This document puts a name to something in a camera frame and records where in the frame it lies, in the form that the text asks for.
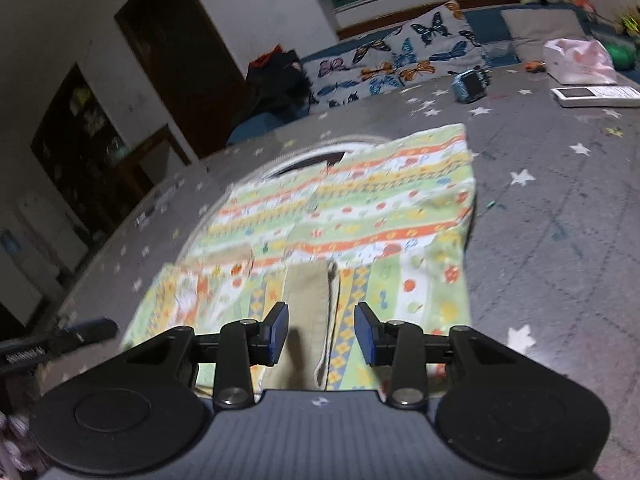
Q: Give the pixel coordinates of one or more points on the dark shelf cabinet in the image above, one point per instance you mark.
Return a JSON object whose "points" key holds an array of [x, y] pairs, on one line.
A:
{"points": [[80, 145]]}

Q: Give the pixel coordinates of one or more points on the beige cloth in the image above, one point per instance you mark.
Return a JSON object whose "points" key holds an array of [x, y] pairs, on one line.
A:
{"points": [[306, 310]]}

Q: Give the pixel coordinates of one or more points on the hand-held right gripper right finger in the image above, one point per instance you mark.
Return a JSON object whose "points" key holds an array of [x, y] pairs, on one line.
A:
{"points": [[364, 332]]}

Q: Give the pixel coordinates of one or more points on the colourful striped printed garment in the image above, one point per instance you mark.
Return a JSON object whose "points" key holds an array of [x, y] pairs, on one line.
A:
{"points": [[380, 195]]}

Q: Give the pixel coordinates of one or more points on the white cabinet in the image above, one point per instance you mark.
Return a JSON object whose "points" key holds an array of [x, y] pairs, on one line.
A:
{"points": [[30, 260]]}

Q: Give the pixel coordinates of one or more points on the green ball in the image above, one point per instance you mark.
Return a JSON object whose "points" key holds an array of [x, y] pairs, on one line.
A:
{"points": [[620, 56]]}

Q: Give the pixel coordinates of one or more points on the blue blanket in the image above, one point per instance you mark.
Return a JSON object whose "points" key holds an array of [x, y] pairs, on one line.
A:
{"points": [[492, 25]]}

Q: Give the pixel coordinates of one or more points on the brown wooden door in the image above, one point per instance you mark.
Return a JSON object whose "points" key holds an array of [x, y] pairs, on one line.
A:
{"points": [[175, 50]]}

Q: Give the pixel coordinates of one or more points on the wooden headboard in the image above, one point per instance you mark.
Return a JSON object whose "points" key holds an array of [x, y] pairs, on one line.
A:
{"points": [[400, 17]]}

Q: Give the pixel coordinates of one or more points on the small orange item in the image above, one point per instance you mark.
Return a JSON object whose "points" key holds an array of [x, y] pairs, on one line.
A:
{"points": [[535, 66]]}

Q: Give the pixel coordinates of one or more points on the small butterfly-print pillow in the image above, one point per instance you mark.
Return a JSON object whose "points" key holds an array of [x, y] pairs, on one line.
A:
{"points": [[345, 77]]}

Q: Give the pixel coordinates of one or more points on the dark clothes pile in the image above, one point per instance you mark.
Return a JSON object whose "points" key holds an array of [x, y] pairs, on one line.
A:
{"points": [[275, 85]]}

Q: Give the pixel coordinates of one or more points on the grey pillow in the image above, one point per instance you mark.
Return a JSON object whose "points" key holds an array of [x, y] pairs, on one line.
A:
{"points": [[545, 30]]}

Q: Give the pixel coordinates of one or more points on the large butterfly-print pillow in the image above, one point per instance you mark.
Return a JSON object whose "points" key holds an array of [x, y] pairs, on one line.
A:
{"points": [[435, 35]]}

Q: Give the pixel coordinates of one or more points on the white curved band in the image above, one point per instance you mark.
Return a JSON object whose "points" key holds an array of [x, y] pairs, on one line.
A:
{"points": [[300, 156]]}

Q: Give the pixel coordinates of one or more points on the blue toy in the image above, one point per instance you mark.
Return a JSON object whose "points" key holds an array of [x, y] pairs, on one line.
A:
{"points": [[470, 85]]}

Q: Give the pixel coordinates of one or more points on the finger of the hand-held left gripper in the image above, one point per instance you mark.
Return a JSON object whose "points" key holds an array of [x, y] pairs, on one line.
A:
{"points": [[87, 330]]}

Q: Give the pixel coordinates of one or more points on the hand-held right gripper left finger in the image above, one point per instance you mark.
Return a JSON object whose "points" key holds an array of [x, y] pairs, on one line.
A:
{"points": [[280, 332]]}

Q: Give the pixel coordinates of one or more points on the white remote control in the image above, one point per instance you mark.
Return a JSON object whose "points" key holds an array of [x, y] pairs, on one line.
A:
{"points": [[595, 96]]}

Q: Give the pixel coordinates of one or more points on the pink and white plastic bag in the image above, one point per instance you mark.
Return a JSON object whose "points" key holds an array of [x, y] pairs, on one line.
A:
{"points": [[580, 60]]}

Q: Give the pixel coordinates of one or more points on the yellow-green toy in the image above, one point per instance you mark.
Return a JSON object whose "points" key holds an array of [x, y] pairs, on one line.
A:
{"points": [[631, 22]]}

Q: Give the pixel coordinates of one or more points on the orange toy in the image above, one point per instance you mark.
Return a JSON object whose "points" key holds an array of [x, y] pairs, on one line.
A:
{"points": [[577, 1]]}

